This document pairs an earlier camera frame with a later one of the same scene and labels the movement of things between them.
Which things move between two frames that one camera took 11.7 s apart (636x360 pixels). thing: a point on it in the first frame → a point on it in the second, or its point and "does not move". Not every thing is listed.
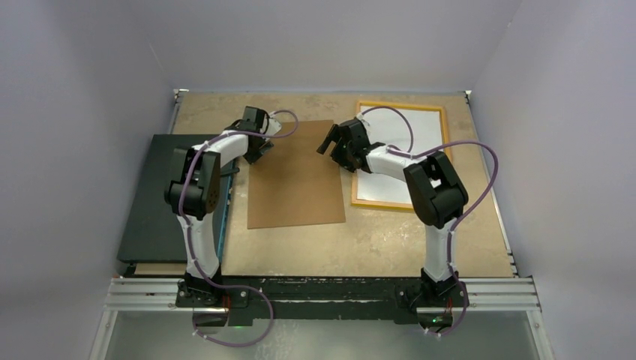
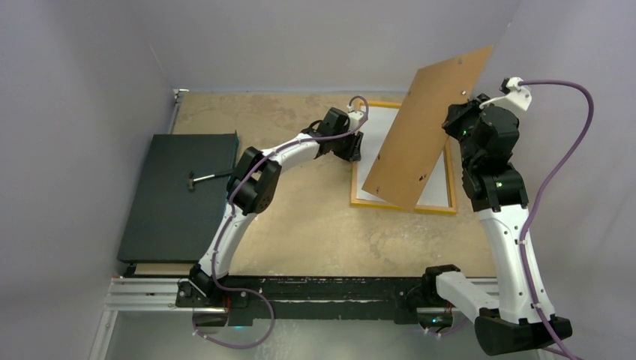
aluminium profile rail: [473, 295] does not move
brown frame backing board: [294, 184] → [417, 139]
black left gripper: [265, 145] → [352, 153]
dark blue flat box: [152, 232] does not move
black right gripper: [334, 136] → [458, 113]
